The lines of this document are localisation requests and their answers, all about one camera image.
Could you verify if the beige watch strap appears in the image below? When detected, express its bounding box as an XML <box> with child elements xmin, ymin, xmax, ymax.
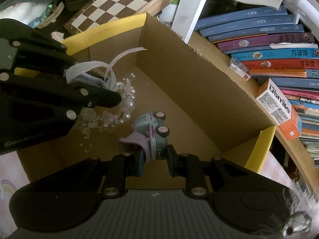
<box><xmin>37</xmin><ymin>2</ymin><xmax>66</xmax><ymax>29</ymax></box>

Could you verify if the pink printed table mat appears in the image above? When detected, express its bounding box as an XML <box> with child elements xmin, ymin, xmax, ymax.
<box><xmin>0</xmin><ymin>129</ymin><xmax>299</xmax><ymax>239</ymax></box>

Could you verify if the stack of colourful books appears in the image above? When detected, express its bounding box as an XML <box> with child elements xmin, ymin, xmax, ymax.
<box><xmin>194</xmin><ymin>5</ymin><xmax>319</xmax><ymax>170</ymax></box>

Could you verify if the white plush toy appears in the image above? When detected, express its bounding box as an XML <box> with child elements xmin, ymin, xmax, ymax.
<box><xmin>0</xmin><ymin>1</ymin><xmax>49</xmax><ymax>26</ymax></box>

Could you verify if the crumpled white tissue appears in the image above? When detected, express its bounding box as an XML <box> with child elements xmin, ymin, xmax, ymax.
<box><xmin>51</xmin><ymin>31</ymin><xmax>66</xmax><ymax>42</ymax></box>

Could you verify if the cardboard box with yellow flaps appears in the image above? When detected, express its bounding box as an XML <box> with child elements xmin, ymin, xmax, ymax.
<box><xmin>15</xmin><ymin>12</ymin><xmax>277</xmax><ymax>192</ymax></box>

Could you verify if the small red white box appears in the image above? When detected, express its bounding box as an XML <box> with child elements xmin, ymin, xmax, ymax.
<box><xmin>228</xmin><ymin>58</ymin><xmax>251</xmax><ymax>81</ymax></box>

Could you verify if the white pearl ribbon hair ornament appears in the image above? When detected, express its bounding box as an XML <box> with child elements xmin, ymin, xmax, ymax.
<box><xmin>63</xmin><ymin>47</ymin><xmax>147</xmax><ymax>140</ymax></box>

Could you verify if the white shelf frame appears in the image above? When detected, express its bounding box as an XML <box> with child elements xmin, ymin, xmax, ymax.
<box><xmin>171</xmin><ymin>0</ymin><xmax>225</xmax><ymax>44</ymax></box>

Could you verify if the white curved plastic part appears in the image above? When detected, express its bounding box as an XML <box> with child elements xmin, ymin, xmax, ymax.
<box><xmin>284</xmin><ymin>0</ymin><xmax>319</xmax><ymax>39</ymax></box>

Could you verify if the wooden chessboard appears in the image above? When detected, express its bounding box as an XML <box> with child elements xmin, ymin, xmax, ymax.
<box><xmin>63</xmin><ymin>0</ymin><xmax>186</xmax><ymax>34</ymax></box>

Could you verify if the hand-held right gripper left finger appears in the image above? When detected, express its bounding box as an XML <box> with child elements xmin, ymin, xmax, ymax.
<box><xmin>62</xmin><ymin>151</ymin><xmax>147</xmax><ymax>200</ymax></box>

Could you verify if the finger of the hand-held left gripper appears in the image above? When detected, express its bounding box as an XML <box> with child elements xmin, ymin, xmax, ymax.
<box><xmin>0</xmin><ymin>18</ymin><xmax>80</xmax><ymax>83</ymax></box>
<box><xmin>0</xmin><ymin>74</ymin><xmax>122</xmax><ymax>137</ymax></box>

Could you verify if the orange white product box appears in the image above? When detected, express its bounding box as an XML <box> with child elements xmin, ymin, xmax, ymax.
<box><xmin>255</xmin><ymin>78</ymin><xmax>302</xmax><ymax>140</ymax></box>

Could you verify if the grey-blue toy car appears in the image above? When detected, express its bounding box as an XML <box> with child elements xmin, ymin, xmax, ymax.
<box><xmin>118</xmin><ymin>111</ymin><xmax>171</xmax><ymax>161</ymax></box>

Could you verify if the grey furry plush toy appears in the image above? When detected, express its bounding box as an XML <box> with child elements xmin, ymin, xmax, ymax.
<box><xmin>281</xmin><ymin>182</ymin><xmax>319</xmax><ymax>239</ymax></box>

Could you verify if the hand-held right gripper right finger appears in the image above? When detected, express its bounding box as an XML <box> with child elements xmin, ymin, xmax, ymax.
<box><xmin>166</xmin><ymin>144</ymin><xmax>265</xmax><ymax>200</ymax></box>

